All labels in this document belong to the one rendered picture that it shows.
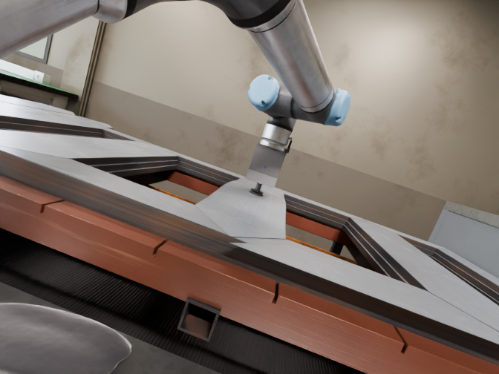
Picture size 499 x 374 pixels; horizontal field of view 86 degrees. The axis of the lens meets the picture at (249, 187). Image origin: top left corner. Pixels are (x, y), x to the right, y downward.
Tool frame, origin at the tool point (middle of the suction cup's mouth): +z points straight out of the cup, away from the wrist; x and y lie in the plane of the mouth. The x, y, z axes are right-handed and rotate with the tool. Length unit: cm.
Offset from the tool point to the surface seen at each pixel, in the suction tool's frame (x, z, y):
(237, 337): 15.7, 31.4, -8.0
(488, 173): -219, -64, -209
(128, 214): 36.7, 2.7, 17.1
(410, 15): -225, -184, -80
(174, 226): 36.8, 1.8, 9.3
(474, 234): -30, -9, -82
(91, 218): 39.7, 4.0, 20.9
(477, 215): -32, -17, -82
